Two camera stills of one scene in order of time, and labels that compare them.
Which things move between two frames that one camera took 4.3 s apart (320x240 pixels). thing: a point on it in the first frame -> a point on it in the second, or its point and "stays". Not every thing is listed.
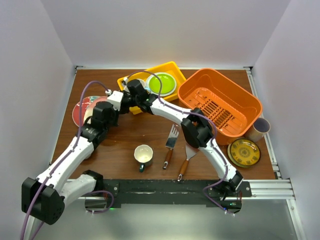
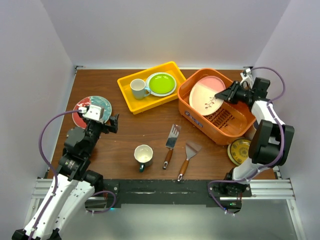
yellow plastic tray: [170, 68] stays
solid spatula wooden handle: [190, 151] stays
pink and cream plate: [88, 105] -> [202, 95]
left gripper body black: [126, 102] -> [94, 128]
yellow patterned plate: [243, 152] stays
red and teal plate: [76, 109] stays
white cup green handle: [143, 154] stays
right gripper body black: [136, 97] -> [241, 95]
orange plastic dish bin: [233, 110] stays
